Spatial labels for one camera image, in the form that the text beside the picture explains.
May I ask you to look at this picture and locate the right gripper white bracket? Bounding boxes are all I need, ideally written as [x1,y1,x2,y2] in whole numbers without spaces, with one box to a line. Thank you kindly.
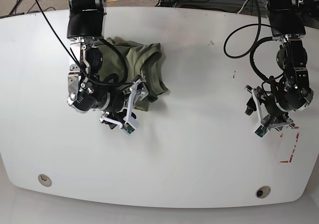
[99,78,158,130]

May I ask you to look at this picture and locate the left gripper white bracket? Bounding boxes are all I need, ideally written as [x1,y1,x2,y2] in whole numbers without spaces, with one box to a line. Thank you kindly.
[245,85,295,131]

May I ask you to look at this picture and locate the olive green t-shirt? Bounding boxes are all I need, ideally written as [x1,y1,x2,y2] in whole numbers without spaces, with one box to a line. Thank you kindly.
[98,38,168,112]

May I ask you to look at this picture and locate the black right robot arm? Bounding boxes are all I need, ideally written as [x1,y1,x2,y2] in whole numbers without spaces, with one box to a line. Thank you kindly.
[66,0,155,136]

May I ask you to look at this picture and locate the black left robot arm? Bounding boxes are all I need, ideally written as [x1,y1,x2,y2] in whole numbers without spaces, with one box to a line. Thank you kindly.
[241,0,314,139]

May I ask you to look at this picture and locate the red tape rectangle marking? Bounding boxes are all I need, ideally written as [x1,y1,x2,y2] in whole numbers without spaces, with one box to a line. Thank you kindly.
[278,126,301,164]

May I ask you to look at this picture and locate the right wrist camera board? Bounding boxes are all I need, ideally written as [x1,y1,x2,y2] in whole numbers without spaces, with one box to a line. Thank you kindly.
[121,123,136,136]

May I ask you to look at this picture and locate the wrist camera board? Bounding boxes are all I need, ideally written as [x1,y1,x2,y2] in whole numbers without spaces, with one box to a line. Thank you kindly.
[121,123,136,136]
[254,125,269,139]

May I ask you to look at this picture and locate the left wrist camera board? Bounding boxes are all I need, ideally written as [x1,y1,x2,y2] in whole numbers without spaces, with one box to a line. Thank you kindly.
[254,125,269,139]

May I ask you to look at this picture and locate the right table cable grommet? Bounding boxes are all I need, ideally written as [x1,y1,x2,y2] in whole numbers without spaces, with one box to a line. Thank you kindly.
[256,186,271,199]

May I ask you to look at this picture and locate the table cable grommet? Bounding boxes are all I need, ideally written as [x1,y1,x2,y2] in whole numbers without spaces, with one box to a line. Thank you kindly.
[38,174,52,187]
[256,186,271,199]

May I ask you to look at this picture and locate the white cable on floor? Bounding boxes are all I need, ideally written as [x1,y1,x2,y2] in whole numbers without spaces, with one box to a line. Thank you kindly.
[236,0,252,14]

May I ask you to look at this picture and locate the left table cable grommet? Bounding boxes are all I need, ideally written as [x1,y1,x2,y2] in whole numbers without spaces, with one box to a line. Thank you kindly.
[38,174,52,187]

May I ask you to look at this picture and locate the black cables on floor left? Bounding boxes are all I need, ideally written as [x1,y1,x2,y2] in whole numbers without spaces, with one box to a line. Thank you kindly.
[0,0,58,18]

